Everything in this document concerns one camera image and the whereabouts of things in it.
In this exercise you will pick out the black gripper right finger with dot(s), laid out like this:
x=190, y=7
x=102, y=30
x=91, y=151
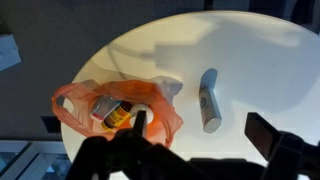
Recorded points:
x=261, y=134

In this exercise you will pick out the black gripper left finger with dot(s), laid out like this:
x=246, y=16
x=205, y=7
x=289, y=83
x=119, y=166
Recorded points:
x=140, y=123

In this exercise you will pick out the white medicine bottle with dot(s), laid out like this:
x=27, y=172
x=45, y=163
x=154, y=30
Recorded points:
x=141, y=107

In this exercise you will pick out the yellow label brown bottle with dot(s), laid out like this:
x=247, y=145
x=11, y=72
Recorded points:
x=118, y=116

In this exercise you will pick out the grey and red box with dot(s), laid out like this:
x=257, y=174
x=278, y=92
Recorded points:
x=102, y=107

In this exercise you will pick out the white deodorant stick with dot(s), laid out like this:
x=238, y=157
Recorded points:
x=210, y=114

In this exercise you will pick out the orange plastic bag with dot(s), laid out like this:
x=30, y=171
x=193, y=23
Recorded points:
x=71, y=104

